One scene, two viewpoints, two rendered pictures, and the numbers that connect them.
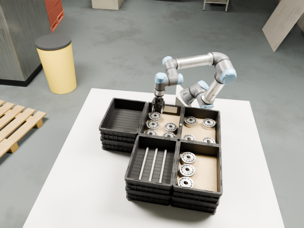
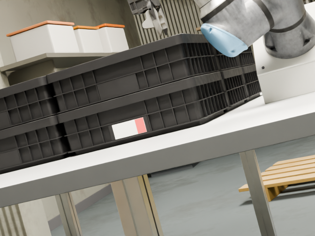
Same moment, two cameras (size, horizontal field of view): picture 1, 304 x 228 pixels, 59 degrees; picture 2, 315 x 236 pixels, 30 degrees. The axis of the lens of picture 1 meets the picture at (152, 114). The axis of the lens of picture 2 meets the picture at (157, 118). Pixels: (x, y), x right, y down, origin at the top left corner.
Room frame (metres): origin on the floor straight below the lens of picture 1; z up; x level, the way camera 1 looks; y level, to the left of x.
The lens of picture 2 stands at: (1.91, -1.97, 0.79)
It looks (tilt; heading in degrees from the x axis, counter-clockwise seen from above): 2 degrees down; 102
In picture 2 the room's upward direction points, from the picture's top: 15 degrees counter-clockwise
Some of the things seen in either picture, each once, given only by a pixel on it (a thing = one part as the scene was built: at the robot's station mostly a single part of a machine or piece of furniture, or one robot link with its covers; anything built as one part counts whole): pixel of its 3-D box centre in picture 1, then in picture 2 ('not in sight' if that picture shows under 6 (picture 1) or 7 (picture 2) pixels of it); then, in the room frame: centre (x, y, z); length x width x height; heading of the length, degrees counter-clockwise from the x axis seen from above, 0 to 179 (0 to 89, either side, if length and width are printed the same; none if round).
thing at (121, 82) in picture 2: (199, 130); (136, 76); (1.53, -0.37, 0.87); 0.40 x 0.30 x 0.11; 171
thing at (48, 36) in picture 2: not in sight; (45, 43); (0.33, 2.17, 1.40); 0.43 x 0.36 x 0.24; 85
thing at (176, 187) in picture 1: (198, 165); (14, 93); (1.14, -0.31, 0.92); 0.40 x 0.30 x 0.02; 171
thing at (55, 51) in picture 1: (58, 64); not in sight; (3.32, 1.33, 0.37); 0.46 x 0.46 x 0.73
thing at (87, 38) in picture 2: not in sight; (75, 45); (0.38, 2.70, 1.40); 0.41 x 0.35 x 0.23; 85
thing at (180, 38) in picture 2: (200, 125); (131, 58); (1.53, -0.37, 0.92); 0.40 x 0.30 x 0.02; 171
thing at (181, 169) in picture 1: (187, 170); not in sight; (1.15, -0.25, 0.86); 0.10 x 0.10 x 0.01
